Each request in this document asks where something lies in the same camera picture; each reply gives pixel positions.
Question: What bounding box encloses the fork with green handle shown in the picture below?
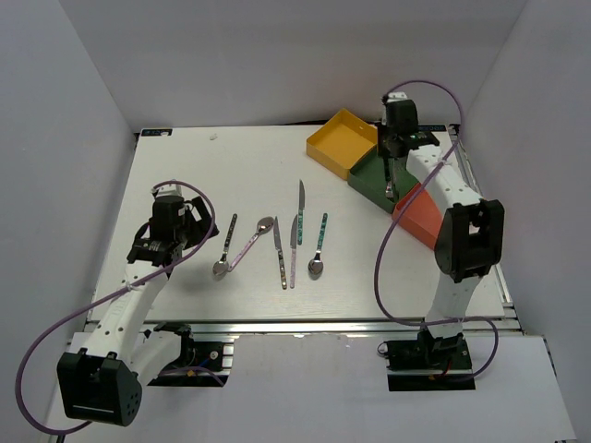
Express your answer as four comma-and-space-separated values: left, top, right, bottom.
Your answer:
382, 157, 394, 200

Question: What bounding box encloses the fork with black patterned handle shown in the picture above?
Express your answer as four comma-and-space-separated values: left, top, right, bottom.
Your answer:
391, 159, 399, 199

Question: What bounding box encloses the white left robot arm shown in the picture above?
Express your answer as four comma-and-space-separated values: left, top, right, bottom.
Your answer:
57, 194, 219, 426

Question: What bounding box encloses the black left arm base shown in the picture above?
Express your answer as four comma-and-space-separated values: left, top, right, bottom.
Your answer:
142, 322, 233, 388

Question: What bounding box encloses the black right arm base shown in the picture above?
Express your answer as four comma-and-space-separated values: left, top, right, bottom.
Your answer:
377, 339, 476, 392

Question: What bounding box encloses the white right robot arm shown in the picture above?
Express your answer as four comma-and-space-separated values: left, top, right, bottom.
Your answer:
378, 92, 504, 368

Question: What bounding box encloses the green square bin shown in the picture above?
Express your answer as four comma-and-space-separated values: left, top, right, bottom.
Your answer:
347, 147, 417, 214

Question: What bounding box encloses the yellow square bin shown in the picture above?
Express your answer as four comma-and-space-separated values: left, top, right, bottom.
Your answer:
306, 108, 378, 181

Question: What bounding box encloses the orange square bin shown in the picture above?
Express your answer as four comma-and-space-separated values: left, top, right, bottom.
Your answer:
398, 190, 442, 250

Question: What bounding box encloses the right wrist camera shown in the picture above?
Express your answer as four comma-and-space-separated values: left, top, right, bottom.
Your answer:
381, 91, 408, 106

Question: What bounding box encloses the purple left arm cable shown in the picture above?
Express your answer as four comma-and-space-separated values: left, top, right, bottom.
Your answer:
14, 180, 217, 435

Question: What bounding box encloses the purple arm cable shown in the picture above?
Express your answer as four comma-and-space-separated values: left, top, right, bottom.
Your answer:
373, 79, 501, 383
14, 180, 217, 435

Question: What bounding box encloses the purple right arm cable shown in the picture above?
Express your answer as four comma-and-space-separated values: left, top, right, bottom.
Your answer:
373, 79, 501, 383

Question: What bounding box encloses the spoon with black patterned handle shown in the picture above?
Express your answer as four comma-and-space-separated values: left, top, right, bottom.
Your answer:
212, 213, 238, 279

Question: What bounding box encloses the spoon with pink handle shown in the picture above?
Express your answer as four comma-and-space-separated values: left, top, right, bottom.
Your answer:
228, 216, 274, 272

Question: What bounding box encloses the knife with green handle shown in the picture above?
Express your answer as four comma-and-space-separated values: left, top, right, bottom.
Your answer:
296, 179, 306, 245

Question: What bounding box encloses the knife with pink handle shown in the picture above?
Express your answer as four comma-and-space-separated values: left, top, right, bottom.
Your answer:
289, 214, 298, 289

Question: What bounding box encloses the knife with black patterned handle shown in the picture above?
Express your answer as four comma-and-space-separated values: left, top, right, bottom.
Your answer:
273, 216, 287, 290

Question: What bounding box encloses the spoon with green handle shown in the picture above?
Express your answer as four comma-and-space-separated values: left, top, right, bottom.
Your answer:
308, 212, 329, 280

